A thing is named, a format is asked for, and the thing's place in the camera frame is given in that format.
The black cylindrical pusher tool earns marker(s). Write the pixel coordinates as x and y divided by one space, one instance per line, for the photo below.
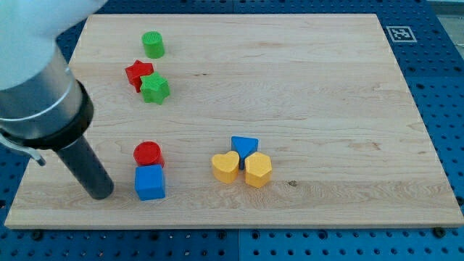
86 167

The blue cube block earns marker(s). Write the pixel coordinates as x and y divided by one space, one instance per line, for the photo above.
150 182

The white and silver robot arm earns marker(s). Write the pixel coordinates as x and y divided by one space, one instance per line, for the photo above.
43 105

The yellow heart block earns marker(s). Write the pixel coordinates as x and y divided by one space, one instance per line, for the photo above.
225 167

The red cylinder block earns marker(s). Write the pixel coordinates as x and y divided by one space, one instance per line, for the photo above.
148 153

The green star block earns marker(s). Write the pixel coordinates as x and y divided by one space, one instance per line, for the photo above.
154 88

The red star block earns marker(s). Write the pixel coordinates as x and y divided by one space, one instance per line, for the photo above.
136 71

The green cylinder block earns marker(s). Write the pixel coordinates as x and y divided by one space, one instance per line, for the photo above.
153 44

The blue triangle block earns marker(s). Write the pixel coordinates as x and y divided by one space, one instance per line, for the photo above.
244 146

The light wooden board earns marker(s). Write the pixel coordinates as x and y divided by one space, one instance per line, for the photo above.
323 94

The yellow hexagon block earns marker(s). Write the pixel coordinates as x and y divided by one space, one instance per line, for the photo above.
258 169

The white fiducial marker tag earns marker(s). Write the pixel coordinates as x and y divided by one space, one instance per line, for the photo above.
401 34

